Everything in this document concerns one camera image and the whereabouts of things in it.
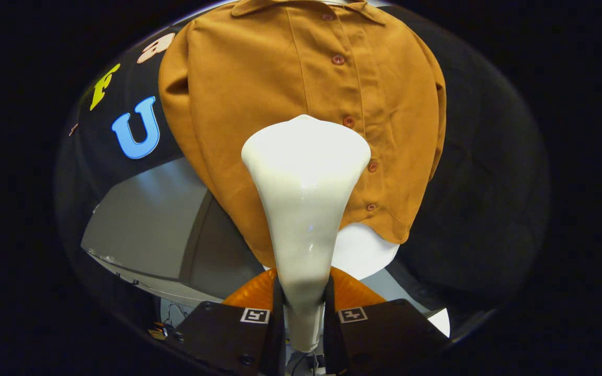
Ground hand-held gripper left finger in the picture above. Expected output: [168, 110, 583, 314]
[173, 267, 286, 376]

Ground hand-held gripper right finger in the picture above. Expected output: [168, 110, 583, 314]
[323, 266, 450, 375]

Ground white garment steamer head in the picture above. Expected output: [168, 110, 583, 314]
[241, 114, 372, 354]

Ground orange button-up shirt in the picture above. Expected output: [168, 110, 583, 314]
[158, 0, 447, 270]

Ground white garment hanger form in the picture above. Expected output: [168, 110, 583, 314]
[331, 221, 401, 281]

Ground white flat object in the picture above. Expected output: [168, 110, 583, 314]
[426, 308, 451, 338]

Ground grey cabinet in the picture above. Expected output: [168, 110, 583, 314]
[80, 157, 268, 310]

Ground black backdrop cloth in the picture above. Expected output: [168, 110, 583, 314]
[55, 4, 550, 335]

